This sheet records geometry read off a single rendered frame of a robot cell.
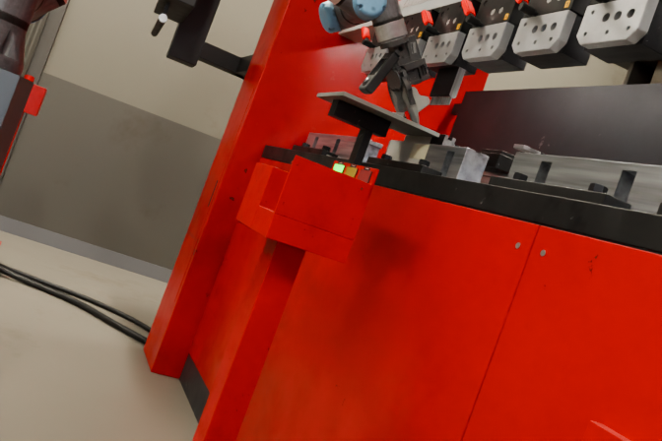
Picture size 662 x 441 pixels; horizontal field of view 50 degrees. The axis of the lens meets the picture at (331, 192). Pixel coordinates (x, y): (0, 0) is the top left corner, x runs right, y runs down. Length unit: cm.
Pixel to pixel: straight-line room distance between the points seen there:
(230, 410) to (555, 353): 63
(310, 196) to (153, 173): 304
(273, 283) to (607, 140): 111
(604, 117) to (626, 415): 133
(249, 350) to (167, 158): 297
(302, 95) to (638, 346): 185
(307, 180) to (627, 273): 55
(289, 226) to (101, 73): 312
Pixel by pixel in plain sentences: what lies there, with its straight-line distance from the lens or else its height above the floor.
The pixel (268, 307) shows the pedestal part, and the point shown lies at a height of 53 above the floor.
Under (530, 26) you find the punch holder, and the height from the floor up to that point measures 123.
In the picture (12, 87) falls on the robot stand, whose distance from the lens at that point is 140.
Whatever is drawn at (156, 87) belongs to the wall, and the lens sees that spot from 425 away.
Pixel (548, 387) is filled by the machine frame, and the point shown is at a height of 63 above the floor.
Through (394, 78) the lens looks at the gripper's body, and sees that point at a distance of 176.
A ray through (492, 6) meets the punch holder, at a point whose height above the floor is 130.
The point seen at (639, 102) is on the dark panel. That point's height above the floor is 129.
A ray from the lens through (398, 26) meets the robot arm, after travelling 174.
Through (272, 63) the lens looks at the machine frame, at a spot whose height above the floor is 115.
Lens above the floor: 75
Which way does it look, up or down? 1 degrees up
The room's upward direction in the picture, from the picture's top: 20 degrees clockwise
